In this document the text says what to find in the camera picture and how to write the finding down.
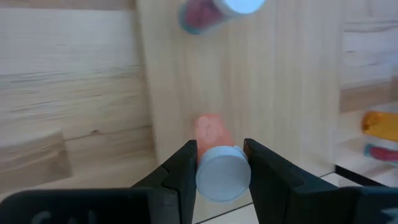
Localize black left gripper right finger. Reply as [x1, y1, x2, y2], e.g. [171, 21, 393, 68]
[243, 138, 398, 224]

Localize amber pill bottle white cap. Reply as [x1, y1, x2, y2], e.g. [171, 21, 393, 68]
[361, 110, 398, 143]

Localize pink pill bottle white cap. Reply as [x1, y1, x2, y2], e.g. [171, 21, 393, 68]
[193, 112, 252, 203]

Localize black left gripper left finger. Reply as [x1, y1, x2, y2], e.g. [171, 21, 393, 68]
[0, 139, 199, 224]

